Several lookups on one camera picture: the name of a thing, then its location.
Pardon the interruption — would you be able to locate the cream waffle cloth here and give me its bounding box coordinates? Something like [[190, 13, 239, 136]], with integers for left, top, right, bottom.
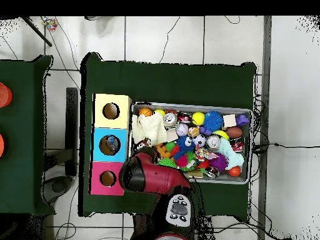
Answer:
[[131, 113, 169, 147]]

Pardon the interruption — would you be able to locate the crushed clear plastic bottle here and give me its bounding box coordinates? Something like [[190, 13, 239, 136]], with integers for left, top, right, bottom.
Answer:
[[104, 135, 119, 154]]

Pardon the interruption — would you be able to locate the wooden box with three holes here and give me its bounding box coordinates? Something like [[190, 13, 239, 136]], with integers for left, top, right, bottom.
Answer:
[[88, 92, 133, 196]]

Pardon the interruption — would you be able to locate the opened silver drink can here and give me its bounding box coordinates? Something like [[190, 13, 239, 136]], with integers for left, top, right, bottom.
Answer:
[[163, 112, 179, 128]]

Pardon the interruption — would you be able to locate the white baseball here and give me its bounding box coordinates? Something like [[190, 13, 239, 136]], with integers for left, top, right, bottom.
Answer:
[[176, 122, 189, 137]]

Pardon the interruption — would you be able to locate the green spiky rubber ball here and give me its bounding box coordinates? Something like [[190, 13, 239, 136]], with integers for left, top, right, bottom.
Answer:
[[157, 157, 178, 169]]

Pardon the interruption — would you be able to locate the orange plush toy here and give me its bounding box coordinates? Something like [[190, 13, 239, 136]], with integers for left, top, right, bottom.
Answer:
[[187, 126, 201, 138]]

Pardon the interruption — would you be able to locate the blue spiky ball with eyes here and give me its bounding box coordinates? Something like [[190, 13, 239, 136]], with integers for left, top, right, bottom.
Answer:
[[201, 110, 224, 132]]

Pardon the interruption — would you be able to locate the purple spiky rubber ball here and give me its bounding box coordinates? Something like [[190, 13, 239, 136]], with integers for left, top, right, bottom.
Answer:
[[208, 152, 229, 173]]

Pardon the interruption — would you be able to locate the plain wooden block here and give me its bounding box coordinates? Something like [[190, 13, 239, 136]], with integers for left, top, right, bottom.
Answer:
[[222, 114, 237, 128]]

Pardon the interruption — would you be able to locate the mint knitted cloth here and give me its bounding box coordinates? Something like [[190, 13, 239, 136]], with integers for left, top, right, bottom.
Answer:
[[218, 136, 245, 171]]

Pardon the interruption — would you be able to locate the brown toy football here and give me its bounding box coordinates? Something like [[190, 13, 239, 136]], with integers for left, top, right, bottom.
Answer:
[[226, 126, 244, 139]]

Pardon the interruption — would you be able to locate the black upright panel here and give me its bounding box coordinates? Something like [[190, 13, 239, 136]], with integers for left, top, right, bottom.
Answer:
[[65, 87, 79, 177]]

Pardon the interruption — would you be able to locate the side table with green cloth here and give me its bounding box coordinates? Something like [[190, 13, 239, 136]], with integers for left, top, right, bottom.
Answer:
[[0, 55, 56, 216]]

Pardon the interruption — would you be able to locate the bag of colourful beads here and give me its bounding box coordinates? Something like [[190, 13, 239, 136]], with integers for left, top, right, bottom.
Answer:
[[41, 17, 59, 33]]

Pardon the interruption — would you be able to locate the black rod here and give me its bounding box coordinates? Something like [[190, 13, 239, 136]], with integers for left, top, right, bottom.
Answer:
[[21, 16, 53, 48]]

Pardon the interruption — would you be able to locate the orange ridged cup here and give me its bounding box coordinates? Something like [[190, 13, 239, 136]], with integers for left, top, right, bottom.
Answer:
[[0, 82, 13, 109]]

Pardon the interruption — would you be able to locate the shallow wire mesh bin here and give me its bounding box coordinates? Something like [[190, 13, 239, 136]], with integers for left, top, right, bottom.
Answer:
[[126, 101, 254, 185]]

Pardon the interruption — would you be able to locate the black cable with plug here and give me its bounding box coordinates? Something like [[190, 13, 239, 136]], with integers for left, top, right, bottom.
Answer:
[[252, 142, 320, 154]]

